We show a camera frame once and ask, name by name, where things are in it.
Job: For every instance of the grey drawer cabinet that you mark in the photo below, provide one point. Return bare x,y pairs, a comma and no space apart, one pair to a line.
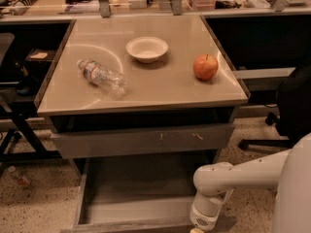
165,93

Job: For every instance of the red apple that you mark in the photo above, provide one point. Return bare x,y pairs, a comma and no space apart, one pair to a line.
205,66

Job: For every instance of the foam gripper body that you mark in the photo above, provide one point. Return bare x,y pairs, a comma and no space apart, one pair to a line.
202,219

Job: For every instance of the grey top drawer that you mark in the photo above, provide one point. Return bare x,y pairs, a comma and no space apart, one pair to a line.
142,140

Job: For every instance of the black office chair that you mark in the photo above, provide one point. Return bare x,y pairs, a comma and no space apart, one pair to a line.
293,98

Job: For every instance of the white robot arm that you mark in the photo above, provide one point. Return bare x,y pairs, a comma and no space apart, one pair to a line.
288,173

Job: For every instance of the grey drawer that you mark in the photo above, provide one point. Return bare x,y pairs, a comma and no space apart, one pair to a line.
142,140
146,193

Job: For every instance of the clear plastic water bottle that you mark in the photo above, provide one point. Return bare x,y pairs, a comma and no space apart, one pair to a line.
108,79

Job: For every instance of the white paper bowl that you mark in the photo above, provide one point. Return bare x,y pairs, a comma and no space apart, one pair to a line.
147,49

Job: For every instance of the small bottle on floor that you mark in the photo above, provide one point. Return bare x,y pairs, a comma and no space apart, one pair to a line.
19,177

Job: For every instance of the black desk frame left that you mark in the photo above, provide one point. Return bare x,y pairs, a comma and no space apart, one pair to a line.
21,129

